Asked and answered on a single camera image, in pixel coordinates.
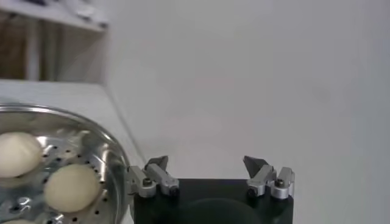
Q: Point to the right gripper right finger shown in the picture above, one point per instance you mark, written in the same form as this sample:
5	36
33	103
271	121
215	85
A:
263	178

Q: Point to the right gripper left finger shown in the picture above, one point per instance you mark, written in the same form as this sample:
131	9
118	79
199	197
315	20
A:
164	181

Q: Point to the steel perforated steamer basket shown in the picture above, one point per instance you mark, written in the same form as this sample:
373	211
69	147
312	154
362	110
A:
91	143

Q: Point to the white steamed baozi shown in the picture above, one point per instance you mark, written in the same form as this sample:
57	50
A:
16	154
71	188

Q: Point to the white side desk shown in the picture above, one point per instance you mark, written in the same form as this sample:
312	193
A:
45	15

